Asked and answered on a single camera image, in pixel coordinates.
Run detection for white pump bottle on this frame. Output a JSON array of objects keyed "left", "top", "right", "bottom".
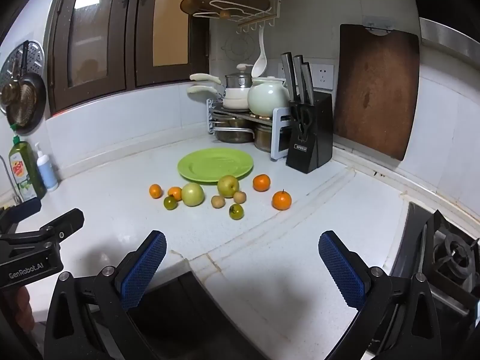
[{"left": 34, "top": 142, "right": 59, "bottom": 192}]

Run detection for green dish soap bottle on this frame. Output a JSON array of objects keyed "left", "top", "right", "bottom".
[{"left": 9, "top": 135, "right": 46, "bottom": 202}]

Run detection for green plate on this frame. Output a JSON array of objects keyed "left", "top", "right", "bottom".
[{"left": 177, "top": 148, "right": 254, "bottom": 183}]

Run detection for pale green apple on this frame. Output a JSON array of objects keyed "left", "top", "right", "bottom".
[{"left": 181, "top": 182, "right": 205, "bottom": 207}]

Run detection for steel range hood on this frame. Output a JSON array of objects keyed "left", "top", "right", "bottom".
[{"left": 418, "top": 17, "right": 480, "bottom": 59}]

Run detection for steel handled knife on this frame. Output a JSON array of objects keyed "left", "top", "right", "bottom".
[
  {"left": 281, "top": 52, "right": 298, "bottom": 103},
  {"left": 293, "top": 55, "right": 307, "bottom": 104},
  {"left": 301, "top": 62, "right": 316, "bottom": 106}
]

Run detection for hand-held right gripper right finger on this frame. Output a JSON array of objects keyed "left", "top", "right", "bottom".
[{"left": 318, "top": 230, "right": 443, "bottom": 360}]

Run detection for steel saucepan with white handle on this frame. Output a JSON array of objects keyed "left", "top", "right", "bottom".
[{"left": 189, "top": 64, "right": 253, "bottom": 90}]

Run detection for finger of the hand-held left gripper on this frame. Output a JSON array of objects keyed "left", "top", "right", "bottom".
[
  {"left": 0, "top": 198, "right": 42, "bottom": 233},
  {"left": 0, "top": 208, "right": 85, "bottom": 250}
]

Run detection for white hanging wire rack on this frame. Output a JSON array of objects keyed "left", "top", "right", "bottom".
[{"left": 178, "top": 0, "right": 285, "bottom": 32}]

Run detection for yellow-green apple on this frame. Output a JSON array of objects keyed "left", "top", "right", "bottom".
[{"left": 217, "top": 175, "right": 240, "bottom": 198}]

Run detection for steel pot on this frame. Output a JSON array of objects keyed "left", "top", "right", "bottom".
[{"left": 254, "top": 124, "right": 276, "bottom": 152}]

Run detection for gas stove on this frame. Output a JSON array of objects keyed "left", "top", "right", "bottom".
[{"left": 390, "top": 202, "right": 480, "bottom": 346}]

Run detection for brown wall cabinet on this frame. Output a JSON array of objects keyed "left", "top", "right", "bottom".
[{"left": 47, "top": 0, "right": 211, "bottom": 115}]

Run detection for brown wooden cutting board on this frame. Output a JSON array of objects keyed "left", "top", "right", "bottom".
[{"left": 333, "top": 24, "right": 420, "bottom": 161}]

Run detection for white ceramic casserole pot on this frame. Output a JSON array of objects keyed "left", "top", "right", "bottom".
[{"left": 247, "top": 77, "right": 291, "bottom": 118}]

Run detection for black frying pan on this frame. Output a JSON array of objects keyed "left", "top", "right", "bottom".
[{"left": 7, "top": 41, "right": 47, "bottom": 136}]

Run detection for round wooden board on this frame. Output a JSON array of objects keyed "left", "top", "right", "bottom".
[{"left": 180, "top": 0, "right": 272, "bottom": 19}]

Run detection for metal wall hook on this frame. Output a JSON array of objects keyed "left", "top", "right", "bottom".
[{"left": 363, "top": 17, "right": 394, "bottom": 36}]

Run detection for steel pan with wire handle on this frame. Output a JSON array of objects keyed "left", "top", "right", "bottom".
[{"left": 210, "top": 118, "right": 256, "bottom": 144}]

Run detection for black kitchen scissors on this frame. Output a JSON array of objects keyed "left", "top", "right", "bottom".
[{"left": 292, "top": 103, "right": 314, "bottom": 139}]

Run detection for grey pot rack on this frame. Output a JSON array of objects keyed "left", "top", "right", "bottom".
[{"left": 207, "top": 98, "right": 291, "bottom": 161}]

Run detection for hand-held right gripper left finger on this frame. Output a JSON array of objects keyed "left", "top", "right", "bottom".
[{"left": 45, "top": 230, "right": 167, "bottom": 360}]

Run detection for round metal steamer plate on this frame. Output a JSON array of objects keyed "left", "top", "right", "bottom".
[{"left": 0, "top": 40, "right": 46, "bottom": 83}]

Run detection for white wall socket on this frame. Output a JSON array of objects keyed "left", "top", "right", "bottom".
[{"left": 277, "top": 62, "right": 334, "bottom": 91}]

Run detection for person's left hand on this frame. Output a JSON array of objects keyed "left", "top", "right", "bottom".
[{"left": 0, "top": 286, "right": 36, "bottom": 332}]

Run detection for small orange with stem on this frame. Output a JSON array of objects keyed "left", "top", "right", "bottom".
[{"left": 272, "top": 190, "right": 292, "bottom": 211}]

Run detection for black knife block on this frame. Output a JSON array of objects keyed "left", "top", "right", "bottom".
[{"left": 286, "top": 92, "right": 334, "bottom": 174}]

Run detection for small copper pan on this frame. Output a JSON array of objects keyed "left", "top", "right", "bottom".
[{"left": 0, "top": 60, "right": 19, "bottom": 107}]

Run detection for white ladle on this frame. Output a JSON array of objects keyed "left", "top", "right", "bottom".
[{"left": 251, "top": 26, "right": 268, "bottom": 79}]

